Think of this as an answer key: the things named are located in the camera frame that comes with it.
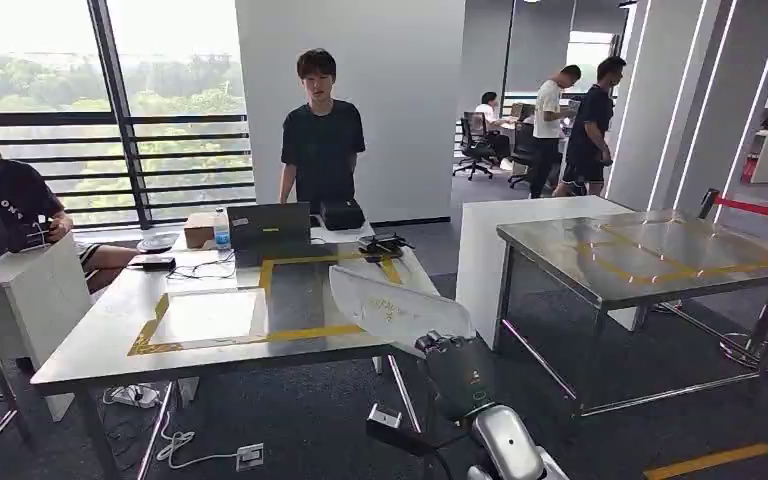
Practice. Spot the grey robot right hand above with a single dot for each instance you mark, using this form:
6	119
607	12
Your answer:
460	378

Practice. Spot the black handheld controller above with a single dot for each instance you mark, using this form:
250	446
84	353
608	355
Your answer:
384	244

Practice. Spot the yellow tape outline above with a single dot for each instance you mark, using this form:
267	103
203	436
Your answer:
311	331

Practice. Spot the black hard case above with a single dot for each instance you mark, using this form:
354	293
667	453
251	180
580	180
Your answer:
342	215

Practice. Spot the white floor socket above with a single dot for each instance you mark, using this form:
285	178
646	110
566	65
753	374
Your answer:
250	457

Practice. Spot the black office chair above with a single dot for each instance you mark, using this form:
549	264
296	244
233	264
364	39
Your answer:
475	142
523	152

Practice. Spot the black laptop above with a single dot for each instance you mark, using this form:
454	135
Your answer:
268	225

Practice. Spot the person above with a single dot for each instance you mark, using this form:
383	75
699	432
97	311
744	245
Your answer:
546	126
490	119
6	192
589	126
321	146

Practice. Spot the yellow floor tape strip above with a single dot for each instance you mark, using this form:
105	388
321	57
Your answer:
722	460

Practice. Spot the clear water bottle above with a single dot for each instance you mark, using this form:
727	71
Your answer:
222	232

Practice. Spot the small cardboard box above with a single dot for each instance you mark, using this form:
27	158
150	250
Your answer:
197	230

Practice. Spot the flat black device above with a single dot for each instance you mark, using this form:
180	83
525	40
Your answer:
152	264

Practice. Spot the white power strip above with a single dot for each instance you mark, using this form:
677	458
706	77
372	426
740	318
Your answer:
132	396

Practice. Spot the round grey disc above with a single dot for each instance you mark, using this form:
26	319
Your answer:
157	242

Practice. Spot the red barrier belt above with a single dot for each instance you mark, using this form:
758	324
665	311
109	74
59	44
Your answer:
758	208

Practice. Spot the black window railing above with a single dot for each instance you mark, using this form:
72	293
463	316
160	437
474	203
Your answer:
126	132

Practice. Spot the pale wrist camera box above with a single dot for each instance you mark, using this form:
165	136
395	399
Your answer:
384	417

